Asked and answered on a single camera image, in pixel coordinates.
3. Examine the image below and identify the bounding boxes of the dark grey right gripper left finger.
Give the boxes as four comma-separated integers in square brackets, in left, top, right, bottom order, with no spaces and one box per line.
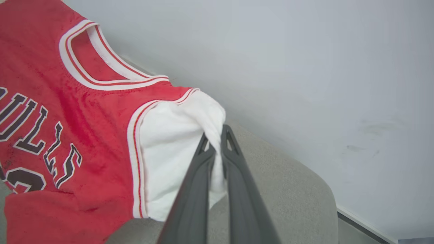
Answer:
[157,133,216,244]

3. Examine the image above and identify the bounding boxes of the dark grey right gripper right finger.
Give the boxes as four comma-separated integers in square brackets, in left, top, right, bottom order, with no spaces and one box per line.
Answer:
[221,124,282,244]

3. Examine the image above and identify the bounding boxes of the red Bulls jersey white sleeves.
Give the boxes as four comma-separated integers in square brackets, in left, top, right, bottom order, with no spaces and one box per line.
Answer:
[0,0,227,244]

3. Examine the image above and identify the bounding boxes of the grey fabric sofa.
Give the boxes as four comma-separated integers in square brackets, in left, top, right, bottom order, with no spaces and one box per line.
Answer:
[0,56,339,244]

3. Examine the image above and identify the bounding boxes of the white wall baseboard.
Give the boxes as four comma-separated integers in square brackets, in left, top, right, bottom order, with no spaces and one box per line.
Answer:
[337,205,399,244]

